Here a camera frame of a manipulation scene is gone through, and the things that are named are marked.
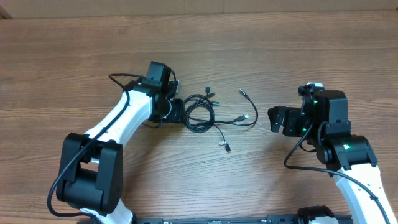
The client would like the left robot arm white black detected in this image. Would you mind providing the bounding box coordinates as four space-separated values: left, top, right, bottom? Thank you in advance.
47 62 183 223

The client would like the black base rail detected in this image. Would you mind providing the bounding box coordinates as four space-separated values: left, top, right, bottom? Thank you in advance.
77 213 354 224

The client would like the long black usb cable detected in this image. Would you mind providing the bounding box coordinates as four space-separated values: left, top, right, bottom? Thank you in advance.
183 92 250 134

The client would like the black cable with barrel plug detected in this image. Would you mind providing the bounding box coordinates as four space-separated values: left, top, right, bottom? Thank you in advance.
214 88 259 127

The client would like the short black usb cable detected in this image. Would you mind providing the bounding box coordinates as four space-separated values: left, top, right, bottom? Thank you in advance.
205 84 232 154

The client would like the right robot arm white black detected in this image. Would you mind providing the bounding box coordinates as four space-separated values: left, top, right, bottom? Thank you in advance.
267 88 397 223

